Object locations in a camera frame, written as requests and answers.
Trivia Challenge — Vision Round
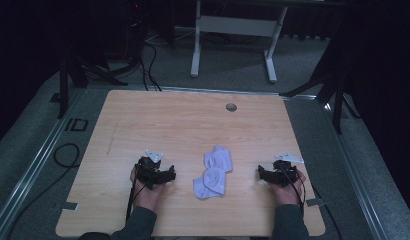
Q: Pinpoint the black floor cable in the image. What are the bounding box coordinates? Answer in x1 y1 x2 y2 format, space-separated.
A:
5 142 81 240
309 183 345 240
138 41 163 92

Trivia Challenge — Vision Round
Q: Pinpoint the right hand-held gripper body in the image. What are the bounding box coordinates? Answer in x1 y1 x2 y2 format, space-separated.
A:
270 152 306 188

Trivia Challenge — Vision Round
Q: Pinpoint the metal floor rail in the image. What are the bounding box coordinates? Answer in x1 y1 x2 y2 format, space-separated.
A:
126 84 318 102
321 99 392 240
0 87 87 240

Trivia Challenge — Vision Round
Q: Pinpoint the hand-held gripper cable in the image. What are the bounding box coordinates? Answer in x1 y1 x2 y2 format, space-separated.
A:
281 164 307 219
125 173 147 224

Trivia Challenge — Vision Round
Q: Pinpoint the right hand-held gripper cable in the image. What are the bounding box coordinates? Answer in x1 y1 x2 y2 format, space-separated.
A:
281 164 307 219

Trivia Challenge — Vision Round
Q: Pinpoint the black metal stand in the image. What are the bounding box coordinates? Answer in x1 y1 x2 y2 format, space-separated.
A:
279 19 362 135
56 0 130 120

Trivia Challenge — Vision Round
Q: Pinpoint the person's right hand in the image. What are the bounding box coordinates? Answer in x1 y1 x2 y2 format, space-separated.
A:
268 169 308 207

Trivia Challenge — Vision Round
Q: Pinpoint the white desk frame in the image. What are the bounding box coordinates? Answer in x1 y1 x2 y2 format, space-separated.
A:
189 0 290 84

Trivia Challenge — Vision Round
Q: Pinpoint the left hand-held gripper cable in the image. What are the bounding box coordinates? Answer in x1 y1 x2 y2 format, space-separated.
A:
125 173 147 224

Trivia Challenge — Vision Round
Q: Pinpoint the light purple bra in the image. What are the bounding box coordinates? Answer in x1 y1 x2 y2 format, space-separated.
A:
192 144 234 201

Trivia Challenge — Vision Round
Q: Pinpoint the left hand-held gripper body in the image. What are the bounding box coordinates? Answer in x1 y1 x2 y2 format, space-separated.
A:
134 148 168 190

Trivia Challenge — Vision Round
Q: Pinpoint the person's left hand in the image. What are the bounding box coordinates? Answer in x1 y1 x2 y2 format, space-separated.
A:
129 166 167 213

